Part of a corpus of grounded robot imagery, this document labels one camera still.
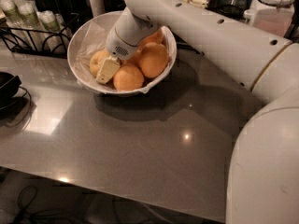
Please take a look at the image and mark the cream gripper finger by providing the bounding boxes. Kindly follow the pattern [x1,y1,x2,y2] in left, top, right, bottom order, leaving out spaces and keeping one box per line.
[95,74,111,85]

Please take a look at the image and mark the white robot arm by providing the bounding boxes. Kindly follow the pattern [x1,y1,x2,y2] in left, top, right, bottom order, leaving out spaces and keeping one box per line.
[106,0,299,224]

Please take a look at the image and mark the small middle orange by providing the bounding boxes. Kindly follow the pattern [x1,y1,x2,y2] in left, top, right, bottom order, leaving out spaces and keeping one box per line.
[121,50,140,64]

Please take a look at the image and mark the clear plastic bowl liner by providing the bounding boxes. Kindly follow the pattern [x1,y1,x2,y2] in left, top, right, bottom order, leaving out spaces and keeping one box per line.
[74,20,173,95]

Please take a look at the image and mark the white bowl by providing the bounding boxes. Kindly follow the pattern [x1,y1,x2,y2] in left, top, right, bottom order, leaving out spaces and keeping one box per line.
[66,10,178,96]

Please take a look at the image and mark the right large orange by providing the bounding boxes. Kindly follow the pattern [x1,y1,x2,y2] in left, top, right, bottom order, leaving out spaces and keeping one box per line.
[138,42,169,78]

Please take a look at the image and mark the stacked paper cups right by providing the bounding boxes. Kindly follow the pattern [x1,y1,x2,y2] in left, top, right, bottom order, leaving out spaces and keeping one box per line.
[39,10,64,54]

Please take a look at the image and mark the stacked paper cups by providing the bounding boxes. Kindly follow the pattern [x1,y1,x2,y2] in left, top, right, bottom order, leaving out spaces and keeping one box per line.
[39,10,64,54]
[19,3,39,30]
[0,0,22,28]

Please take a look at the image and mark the white cup stack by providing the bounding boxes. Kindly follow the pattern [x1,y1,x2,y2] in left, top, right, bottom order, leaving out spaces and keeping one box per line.
[85,0,107,19]

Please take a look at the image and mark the black appliance at left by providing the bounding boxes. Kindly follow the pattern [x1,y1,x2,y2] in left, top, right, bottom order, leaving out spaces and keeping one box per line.
[0,72,21,107]

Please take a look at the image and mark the stacked paper cups middle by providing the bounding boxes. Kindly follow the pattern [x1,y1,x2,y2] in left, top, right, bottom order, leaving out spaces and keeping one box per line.
[19,3,39,30]

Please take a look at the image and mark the stacked paper cups left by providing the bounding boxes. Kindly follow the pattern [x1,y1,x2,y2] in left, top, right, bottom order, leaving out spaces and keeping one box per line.
[0,0,22,28]

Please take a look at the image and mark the black wire rack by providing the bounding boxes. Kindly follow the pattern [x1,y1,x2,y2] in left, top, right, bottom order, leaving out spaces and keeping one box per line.
[0,13,79,58]

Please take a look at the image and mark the black cable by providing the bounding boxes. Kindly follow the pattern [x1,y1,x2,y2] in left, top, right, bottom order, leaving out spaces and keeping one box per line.
[0,86,34,129]

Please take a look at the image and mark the black wire basket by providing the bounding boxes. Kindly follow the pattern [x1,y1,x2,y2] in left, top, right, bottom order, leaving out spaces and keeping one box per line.
[216,5,244,20]

